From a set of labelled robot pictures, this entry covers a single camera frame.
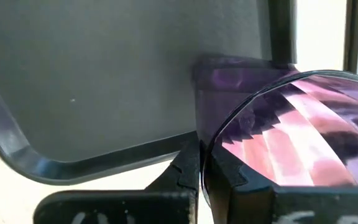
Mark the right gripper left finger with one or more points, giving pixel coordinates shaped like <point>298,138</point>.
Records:
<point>172,202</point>

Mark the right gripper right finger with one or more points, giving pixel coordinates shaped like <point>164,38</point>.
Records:
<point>247,202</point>

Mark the purple faceted plastic cup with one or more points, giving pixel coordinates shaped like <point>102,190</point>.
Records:
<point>306,130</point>

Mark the black plastic serving tray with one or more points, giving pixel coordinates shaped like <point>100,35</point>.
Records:
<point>104,77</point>

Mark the dark window frame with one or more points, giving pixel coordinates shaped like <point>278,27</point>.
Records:
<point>281,31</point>

